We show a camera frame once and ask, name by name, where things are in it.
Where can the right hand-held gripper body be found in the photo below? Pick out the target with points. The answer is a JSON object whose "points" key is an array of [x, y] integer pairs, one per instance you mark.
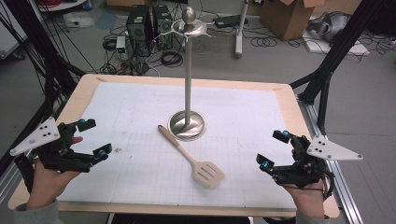
{"points": [[330, 149]]}

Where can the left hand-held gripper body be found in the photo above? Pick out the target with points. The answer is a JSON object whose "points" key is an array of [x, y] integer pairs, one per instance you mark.
{"points": [[43, 133]]}

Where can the beige slotted spatula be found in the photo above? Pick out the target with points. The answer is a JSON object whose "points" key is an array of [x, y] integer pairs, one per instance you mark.
{"points": [[183, 152]]}

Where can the metal utensil stand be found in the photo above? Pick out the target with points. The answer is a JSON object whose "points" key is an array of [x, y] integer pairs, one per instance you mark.
{"points": [[188, 93]]}

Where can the person's left hand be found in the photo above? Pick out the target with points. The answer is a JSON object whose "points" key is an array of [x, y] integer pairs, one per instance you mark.
{"points": [[46, 186]]}

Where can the person's right hand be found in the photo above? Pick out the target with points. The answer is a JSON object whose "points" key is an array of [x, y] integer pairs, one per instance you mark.
{"points": [[306, 199]]}

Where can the white grid mat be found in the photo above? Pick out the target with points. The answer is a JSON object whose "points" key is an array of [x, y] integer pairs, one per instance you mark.
{"points": [[233, 109]]}

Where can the small white power box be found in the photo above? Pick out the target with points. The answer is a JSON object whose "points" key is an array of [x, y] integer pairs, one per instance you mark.
{"points": [[120, 46]]}

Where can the flat white board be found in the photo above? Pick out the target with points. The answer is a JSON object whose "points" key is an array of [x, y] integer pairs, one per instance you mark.
{"points": [[339, 49]]}

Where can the clear plastic bag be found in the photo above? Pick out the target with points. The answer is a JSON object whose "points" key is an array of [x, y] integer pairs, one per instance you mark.
{"points": [[77, 20]]}

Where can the wide black computer tower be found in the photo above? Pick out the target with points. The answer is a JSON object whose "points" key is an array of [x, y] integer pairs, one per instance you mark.
{"points": [[138, 31]]}

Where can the open cardboard box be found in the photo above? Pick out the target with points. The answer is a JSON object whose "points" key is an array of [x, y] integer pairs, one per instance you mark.
{"points": [[286, 18]]}

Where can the grey headset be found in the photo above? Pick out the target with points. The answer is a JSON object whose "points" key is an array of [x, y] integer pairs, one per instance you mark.
{"points": [[330, 26]]}

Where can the round white table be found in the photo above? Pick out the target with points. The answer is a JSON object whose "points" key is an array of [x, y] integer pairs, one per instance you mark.
{"points": [[62, 4]]}

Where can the black power adapter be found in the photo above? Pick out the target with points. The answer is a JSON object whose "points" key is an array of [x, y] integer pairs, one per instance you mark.
{"points": [[229, 20]]}

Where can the narrow black computer tower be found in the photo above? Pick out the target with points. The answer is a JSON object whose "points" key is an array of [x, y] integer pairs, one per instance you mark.
{"points": [[160, 18]]}

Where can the black metal frame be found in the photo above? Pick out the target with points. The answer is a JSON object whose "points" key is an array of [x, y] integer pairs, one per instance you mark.
{"points": [[342, 43], [34, 37]]}

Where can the white stand post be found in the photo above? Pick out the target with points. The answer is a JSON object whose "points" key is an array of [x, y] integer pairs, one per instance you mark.
{"points": [[240, 31]]}

